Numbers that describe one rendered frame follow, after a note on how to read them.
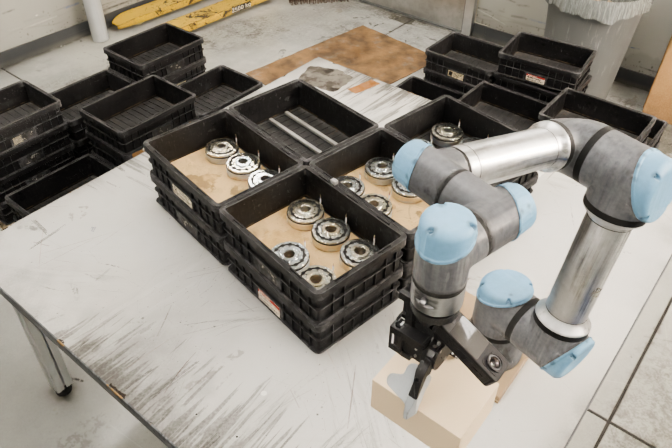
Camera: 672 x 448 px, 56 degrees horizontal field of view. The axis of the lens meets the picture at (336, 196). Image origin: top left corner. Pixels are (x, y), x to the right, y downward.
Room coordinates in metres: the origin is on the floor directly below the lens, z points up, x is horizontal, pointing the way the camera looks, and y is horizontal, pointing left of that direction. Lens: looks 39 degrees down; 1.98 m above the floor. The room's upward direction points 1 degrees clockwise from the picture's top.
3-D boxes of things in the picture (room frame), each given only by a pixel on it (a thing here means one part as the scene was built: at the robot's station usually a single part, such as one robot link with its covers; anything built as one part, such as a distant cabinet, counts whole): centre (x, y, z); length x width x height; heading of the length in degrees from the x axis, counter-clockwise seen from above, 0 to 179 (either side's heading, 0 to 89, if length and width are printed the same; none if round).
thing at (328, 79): (2.35, 0.06, 0.71); 0.22 x 0.19 x 0.01; 52
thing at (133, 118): (2.32, 0.85, 0.37); 0.40 x 0.30 x 0.45; 142
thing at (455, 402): (0.59, -0.16, 1.09); 0.16 x 0.12 x 0.07; 52
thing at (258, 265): (1.18, 0.06, 0.87); 0.40 x 0.30 x 0.11; 42
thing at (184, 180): (1.48, 0.33, 0.92); 0.40 x 0.30 x 0.02; 42
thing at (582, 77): (2.83, -1.02, 0.37); 0.42 x 0.34 x 0.46; 52
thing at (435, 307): (0.60, -0.14, 1.32); 0.08 x 0.08 x 0.05
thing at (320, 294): (1.18, 0.06, 0.92); 0.40 x 0.30 x 0.02; 42
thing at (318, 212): (1.31, 0.08, 0.86); 0.10 x 0.10 x 0.01
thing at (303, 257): (1.13, 0.12, 0.86); 0.10 x 0.10 x 0.01
